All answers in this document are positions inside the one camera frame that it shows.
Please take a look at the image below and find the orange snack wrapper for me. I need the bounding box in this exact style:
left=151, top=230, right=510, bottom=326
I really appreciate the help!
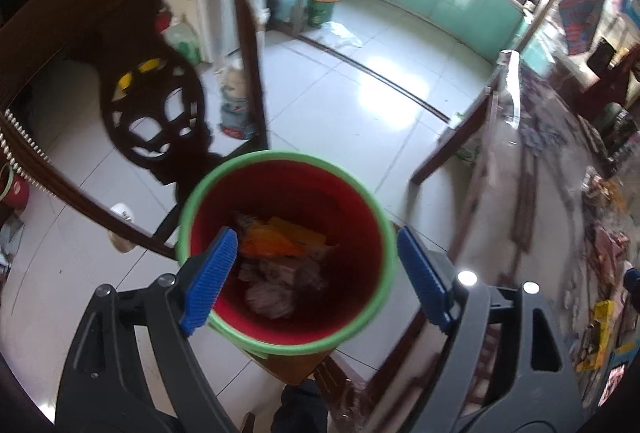
left=236, top=214, right=333, bottom=261

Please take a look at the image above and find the red bin with green rim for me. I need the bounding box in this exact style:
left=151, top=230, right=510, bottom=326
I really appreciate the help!
left=176, top=150, right=397, bottom=358

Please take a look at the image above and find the floral patterned tablecloth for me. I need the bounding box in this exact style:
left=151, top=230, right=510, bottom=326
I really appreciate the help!
left=359, top=50, right=637, bottom=433

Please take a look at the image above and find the phone with lit screen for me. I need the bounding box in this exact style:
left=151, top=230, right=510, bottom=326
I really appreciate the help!
left=598, top=363, right=627, bottom=407

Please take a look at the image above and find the black hanging handbag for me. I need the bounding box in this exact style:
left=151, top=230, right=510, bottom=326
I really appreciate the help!
left=586, top=38, right=616, bottom=78

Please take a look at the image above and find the dark carved wooden chair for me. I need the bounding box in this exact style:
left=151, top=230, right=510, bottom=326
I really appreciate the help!
left=0, top=0, right=352, bottom=414

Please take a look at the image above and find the red plaid hanging cloth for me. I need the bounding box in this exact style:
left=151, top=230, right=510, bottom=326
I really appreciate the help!
left=559, top=0, right=605, bottom=56

